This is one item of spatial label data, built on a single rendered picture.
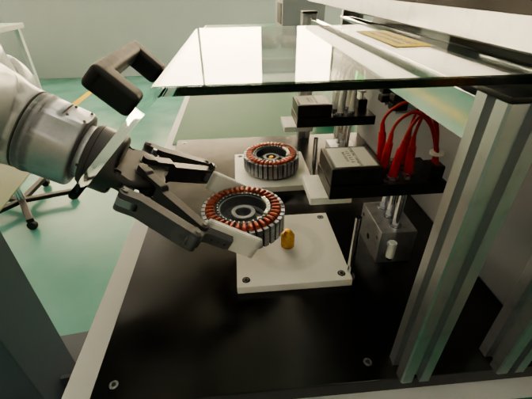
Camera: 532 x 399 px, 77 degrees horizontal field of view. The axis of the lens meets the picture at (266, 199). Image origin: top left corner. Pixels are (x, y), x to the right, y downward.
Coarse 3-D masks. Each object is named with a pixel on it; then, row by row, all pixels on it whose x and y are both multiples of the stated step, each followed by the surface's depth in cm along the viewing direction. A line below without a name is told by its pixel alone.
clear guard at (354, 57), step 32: (224, 32) 32; (256, 32) 32; (288, 32) 31; (320, 32) 31; (352, 32) 31; (416, 32) 30; (192, 64) 20; (224, 64) 20; (256, 64) 20; (288, 64) 19; (320, 64) 19; (352, 64) 19; (384, 64) 19; (416, 64) 19; (448, 64) 19; (480, 64) 19; (512, 64) 19; (160, 96) 16; (128, 128) 17; (96, 160) 17
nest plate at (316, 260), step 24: (288, 216) 55; (312, 216) 55; (312, 240) 50; (336, 240) 50; (240, 264) 46; (264, 264) 46; (288, 264) 45; (312, 264) 45; (336, 264) 45; (240, 288) 42; (264, 288) 43; (288, 288) 43
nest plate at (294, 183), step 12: (240, 156) 74; (300, 156) 74; (240, 168) 69; (300, 168) 69; (240, 180) 65; (252, 180) 65; (264, 180) 65; (276, 180) 65; (288, 180) 65; (300, 180) 65
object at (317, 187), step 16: (320, 160) 45; (336, 160) 41; (352, 160) 41; (368, 160) 41; (416, 160) 46; (304, 176) 46; (320, 176) 45; (336, 176) 39; (352, 176) 40; (368, 176) 40; (384, 176) 42; (400, 176) 42; (416, 176) 42; (320, 192) 42; (336, 192) 40; (352, 192) 41; (368, 192) 41; (384, 192) 41; (400, 192) 41; (416, 192) 41; (432, 192) 42; (400, 208) 44
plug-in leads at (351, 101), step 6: (342, 90) 60; (348, 90) 63; (354, 90) 60; (360, 90) 63; (366, 90) 63; (336, 96) 62; (342, 96) 60; (348, 96) 63; (354, 96) 60; (360, 96) 64; (336, 102) 62; (342, 102) 60; (348, 102) 64; (354, 102) 61; (360, 102) 64; (366, 102) 64; (336, 108) 63; (342, 108) 61; (348, 108) 62; (354, 108) 62; (342, 114) 61
